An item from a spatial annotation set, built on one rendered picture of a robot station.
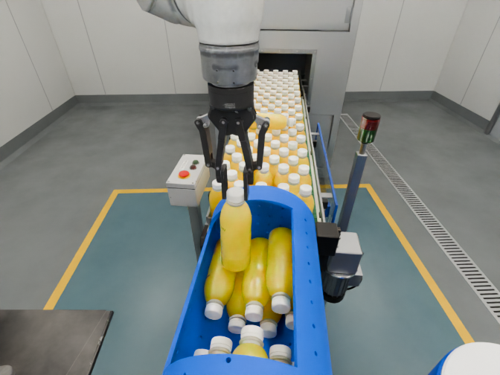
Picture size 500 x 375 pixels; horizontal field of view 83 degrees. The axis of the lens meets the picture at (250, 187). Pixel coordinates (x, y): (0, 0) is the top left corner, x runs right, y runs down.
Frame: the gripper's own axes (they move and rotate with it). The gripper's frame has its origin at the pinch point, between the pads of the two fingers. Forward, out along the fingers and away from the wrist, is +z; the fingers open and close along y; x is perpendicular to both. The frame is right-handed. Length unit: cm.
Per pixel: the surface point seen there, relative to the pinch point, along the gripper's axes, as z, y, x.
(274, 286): 18.5, 9.2, -10.7
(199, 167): 21.3, -19.6, 37.9
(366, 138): 14, 41, 52
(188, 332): 24.8, -7.7, -18.8
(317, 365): 12.3, 15.9, -27.5
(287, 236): 17.2, 11.9, 2.7
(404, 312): 132, 92, 57
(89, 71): 80, -294, 389
